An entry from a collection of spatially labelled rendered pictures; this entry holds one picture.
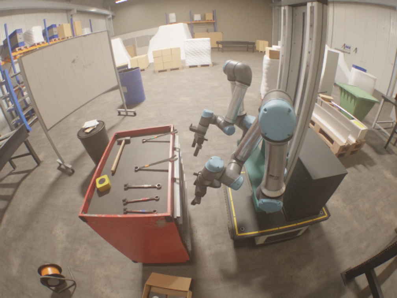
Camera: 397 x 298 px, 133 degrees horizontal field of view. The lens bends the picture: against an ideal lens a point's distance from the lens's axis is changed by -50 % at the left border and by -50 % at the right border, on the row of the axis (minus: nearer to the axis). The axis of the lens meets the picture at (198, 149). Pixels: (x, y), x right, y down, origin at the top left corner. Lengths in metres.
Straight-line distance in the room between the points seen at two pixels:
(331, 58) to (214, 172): 4.22
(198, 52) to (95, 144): 6.39
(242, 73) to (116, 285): 1.93
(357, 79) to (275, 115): 7.63
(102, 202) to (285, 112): 0.88
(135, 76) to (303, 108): 3.98
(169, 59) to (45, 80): 5.74
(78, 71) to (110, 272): 2.91
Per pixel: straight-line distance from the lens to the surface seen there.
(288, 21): 1.03
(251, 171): 1.17
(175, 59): 7.68
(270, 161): 0.64
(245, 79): 1.06
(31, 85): 2.85
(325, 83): 4.69
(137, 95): 4.51
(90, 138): 2.31
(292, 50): 1.05
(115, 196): 0.91
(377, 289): 1.82
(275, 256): 1.69
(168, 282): 1.38
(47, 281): 1.95
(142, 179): 0.92
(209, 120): 1.17
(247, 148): 0.78
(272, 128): 0.53
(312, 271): 1.81
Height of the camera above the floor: 1.55
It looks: 38 degrees down
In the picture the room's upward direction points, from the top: 5 degrees counter-clockwise
